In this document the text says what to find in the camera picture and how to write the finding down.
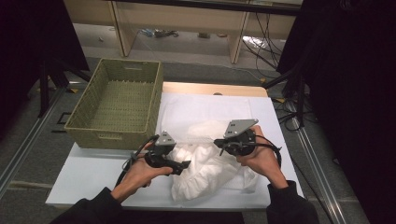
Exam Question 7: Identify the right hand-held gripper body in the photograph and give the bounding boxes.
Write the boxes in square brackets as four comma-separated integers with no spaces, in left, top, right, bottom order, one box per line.
[222,119,260,158]

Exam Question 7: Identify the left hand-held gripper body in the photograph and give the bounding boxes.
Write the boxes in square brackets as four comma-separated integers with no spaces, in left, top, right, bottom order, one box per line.
[143,130,177,171]

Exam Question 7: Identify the white garment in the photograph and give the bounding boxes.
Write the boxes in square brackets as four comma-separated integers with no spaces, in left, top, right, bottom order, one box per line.
[169,119,260,203]

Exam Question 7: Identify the white mesh laundry bag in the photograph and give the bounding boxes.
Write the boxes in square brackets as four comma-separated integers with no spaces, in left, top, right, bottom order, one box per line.
[158,94,261,191]

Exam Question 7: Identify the green woven basket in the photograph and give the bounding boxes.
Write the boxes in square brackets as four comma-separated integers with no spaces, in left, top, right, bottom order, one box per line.
[64,57,164,151]

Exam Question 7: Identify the person's left hand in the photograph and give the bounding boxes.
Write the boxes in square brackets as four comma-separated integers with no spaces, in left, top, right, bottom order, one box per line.
[110,142,174,203]

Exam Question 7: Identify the person's right hand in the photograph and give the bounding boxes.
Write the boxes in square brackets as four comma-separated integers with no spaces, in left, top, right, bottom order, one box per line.
[236,124,290,189]

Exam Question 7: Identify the black metal stand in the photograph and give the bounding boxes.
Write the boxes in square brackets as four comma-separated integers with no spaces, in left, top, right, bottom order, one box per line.
[36,59,92,119]
[262,66,307,129]

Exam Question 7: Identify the clear plastic bag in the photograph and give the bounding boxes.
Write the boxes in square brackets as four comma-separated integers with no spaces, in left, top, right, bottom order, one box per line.
[242,35,269,49]

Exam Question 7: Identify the blue and black floor clutter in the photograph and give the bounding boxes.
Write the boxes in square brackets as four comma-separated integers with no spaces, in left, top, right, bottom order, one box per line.
[138,28,180,39]

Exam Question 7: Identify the black curtain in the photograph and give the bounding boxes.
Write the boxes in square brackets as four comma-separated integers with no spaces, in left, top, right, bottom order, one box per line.
[0,0,90,141]
[276,0,396,224]

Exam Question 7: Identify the light wooden desk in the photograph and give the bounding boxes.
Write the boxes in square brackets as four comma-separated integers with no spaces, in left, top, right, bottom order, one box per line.
[63,0,304,64]

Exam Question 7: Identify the left hand-held gripper cable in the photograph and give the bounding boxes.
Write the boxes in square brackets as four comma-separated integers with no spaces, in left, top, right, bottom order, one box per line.
[115,133,161,188]

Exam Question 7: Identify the hand-held gripper cable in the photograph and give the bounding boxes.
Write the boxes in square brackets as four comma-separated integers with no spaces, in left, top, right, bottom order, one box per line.
[219,133,334,224]
[115,133,161,188]

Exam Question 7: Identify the right hand-held gripper cable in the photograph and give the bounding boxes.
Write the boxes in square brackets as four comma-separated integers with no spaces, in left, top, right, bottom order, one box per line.
[219,133,334,224]

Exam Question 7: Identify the black floor cables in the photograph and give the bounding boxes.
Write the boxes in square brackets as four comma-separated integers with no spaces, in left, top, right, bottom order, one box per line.
[242,12,295,71]

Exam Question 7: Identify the aluminium floor rail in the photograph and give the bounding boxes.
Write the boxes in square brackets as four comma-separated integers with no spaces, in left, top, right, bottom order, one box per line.
[0,87,68,197]
[293,124,348,224]

